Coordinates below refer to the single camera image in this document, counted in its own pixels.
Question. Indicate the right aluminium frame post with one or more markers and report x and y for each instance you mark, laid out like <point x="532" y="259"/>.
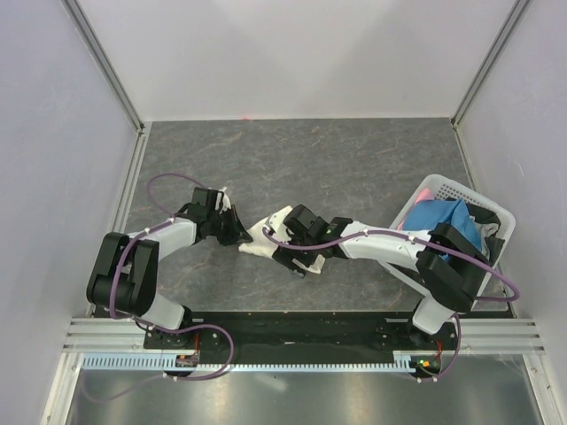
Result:
<point x="500" y="41"/>

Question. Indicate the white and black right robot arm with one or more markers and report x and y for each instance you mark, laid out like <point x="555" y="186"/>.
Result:
<point x="352" y="239"/>

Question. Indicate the pink cloth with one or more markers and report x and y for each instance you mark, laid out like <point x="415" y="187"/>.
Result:
<point x="424" y="195"/>

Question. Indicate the aluminium front frame rails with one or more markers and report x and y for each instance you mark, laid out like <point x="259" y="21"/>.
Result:
<point x="478" y="334"/>

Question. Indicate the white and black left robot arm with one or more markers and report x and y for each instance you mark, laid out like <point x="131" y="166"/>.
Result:
<point x="124" y="277"/>

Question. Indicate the white cloth napkin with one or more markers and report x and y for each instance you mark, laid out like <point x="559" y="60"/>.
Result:
<point x="261" y="246"/>

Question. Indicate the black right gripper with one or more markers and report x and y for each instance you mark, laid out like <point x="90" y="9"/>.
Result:
<point x="285" y="256"/>

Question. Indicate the black cloth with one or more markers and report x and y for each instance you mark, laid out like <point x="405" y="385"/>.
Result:
<point x="487" y="224"/>

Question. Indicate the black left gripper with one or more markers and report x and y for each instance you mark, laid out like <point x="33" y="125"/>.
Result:
<point x="236" y="232"/>

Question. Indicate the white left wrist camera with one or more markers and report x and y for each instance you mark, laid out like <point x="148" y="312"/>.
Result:
<point x="222" y="203"/>

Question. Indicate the aluminium frame post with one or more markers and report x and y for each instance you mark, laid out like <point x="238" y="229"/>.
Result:
<point x="97" y="51"/>
<point x="500" y="41"/>

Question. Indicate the white plastic laundry basket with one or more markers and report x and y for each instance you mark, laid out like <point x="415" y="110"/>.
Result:
<point x="487" y="199"/>

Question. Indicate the blue cloth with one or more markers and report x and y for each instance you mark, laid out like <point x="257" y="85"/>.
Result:
<point x="427" y="214"/>

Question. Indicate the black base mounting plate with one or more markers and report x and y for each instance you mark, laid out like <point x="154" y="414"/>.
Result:
<point x="309" y="336"/>

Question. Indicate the grey slotted cable duct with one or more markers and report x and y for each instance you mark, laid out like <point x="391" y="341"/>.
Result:
<point x="170" y="362"/>

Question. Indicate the left aluminium frame post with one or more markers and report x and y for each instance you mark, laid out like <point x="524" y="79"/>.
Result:
<point x="97" y="51"/>

